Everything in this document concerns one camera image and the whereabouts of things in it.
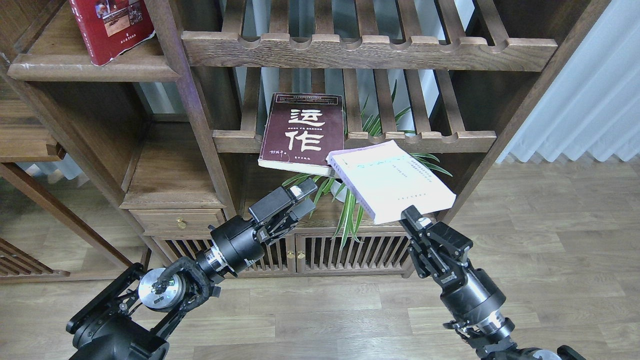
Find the wooden drawer with brass knob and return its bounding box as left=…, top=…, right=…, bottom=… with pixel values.
left=130, top=208, right=226, bottom=235

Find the green spider plant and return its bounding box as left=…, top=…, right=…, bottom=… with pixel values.
left=282, top=80, right=453, bottom=248

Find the white plant pot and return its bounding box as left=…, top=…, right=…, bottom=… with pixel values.
left=330, top=178, right=349, bottom=203

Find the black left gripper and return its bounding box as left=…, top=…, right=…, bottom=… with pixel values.
left=195, top=178, right=318, bottom=278

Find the dark maroon book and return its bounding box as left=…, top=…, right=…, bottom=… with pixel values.
left=257, top=92, right=345, bottom=177

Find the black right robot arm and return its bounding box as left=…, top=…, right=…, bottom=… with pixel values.
left=400, top=206, right=583, bottom=360

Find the white pleated curtain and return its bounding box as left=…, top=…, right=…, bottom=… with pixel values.
left=497, top=0, right=640, bottom=162

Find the dark wooden bookshelf unit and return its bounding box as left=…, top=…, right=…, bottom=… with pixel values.
left=0, top=0, right=612, bottom=285

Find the red paperback book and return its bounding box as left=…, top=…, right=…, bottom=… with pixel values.
left=69, top=0, right=155, bottom=66

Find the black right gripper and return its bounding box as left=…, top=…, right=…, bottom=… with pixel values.
left=400, top=205, right=515, bottom=343

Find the wooden side furniture left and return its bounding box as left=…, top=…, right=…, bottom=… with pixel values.
left=1, top=74, right=133, bottom=283

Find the white paperback book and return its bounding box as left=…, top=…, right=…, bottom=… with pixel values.
left=326, top=140, right=457, bottom=224

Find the right slatted cabinet door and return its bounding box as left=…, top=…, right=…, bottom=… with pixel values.
left=292, top=232, right=414, bottom=278

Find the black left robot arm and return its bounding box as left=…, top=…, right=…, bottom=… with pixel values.
left=66, top=178, right=317, bottom=360

